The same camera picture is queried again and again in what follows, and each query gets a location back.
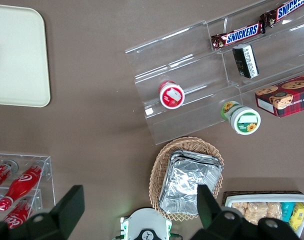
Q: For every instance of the rice cracker snack pack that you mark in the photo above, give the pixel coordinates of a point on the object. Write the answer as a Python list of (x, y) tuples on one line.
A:
[(239, 208), (274, 210), (257, 211)]

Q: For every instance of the clear acrylic stepped display stand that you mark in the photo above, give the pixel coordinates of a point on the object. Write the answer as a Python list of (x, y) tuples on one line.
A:
[(192, 62)]

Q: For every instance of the cream plastic serving tray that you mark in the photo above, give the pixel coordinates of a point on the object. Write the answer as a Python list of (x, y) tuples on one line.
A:
[(17, 75)]

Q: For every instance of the small black white snack box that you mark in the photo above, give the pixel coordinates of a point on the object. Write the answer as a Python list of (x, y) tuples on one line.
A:
[(244, 61)]

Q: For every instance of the clear acrylic bottle rack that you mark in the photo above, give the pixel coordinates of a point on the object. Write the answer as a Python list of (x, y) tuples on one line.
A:
[(48, 175)]

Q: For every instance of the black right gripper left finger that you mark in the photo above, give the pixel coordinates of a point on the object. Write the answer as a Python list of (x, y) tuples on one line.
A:
[(67, 205)]

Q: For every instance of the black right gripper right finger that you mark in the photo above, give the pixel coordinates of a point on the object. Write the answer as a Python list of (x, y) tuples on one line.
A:
[(209, 210)]

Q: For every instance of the oval light wicker basket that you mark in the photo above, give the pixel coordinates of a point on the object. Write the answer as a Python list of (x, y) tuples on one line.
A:
[(162, 160)]

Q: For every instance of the teal snack packet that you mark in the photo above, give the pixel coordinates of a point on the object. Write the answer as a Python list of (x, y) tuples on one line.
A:
[(288, 211)]

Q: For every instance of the stack of aluminium foil trays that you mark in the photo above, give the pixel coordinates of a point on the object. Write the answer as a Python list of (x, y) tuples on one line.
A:
[(184, 180)]

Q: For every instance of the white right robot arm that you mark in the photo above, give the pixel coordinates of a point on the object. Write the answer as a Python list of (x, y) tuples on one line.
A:
[(147, 220)]

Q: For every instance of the white rectangular snack tray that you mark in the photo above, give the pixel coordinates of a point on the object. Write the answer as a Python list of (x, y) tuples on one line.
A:
[(267, 198)]

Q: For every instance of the yellow snack packet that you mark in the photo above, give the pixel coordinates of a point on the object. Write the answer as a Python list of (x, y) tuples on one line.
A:
[(298, 216)]

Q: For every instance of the green sunflower lidded cup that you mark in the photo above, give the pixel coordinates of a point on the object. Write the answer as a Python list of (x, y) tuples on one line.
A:
[(244, 120)]

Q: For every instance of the brown Snickers chocolate bar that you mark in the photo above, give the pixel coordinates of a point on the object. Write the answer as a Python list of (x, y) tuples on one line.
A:
[(287, 10), (242, 35)]

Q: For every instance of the red tartan cookie box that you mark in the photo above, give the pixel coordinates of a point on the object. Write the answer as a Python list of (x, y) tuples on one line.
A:
[(289, 97)]

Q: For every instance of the red lidded strawberry cup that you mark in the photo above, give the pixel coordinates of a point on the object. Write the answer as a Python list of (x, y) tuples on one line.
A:
[(171, 96)]

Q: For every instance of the dark rectangular wicker basket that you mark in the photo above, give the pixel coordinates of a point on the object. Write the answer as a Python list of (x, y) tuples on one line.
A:
[(254, 193)]

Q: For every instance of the red cola bottle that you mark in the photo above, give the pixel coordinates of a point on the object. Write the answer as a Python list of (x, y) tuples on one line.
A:
[(2, 173), (24, 181), (18, 215)]

